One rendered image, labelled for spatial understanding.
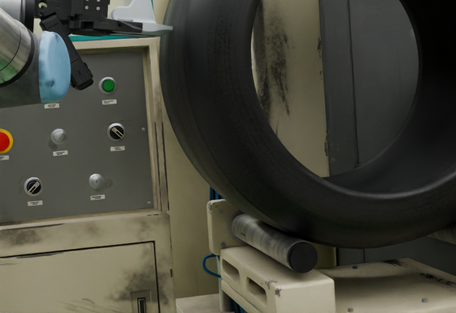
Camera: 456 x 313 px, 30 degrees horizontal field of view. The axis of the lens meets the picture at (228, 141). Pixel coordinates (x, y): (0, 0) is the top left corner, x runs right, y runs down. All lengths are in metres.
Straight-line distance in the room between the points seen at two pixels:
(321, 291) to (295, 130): 0.44
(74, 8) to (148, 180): 0.70
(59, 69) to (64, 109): 0.70
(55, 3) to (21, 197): 0.67
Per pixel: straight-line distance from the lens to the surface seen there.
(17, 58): 1.06
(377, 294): 1.40
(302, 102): 1.59
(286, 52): 1.58
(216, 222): 1.53
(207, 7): 1.18
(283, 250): 1.24
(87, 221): 1.79
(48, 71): 1.09
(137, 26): 1.24
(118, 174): 1.83
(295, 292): 1.22
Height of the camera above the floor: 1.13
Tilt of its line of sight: 3 degrees down
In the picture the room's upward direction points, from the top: 4 degrees counter-clockwise
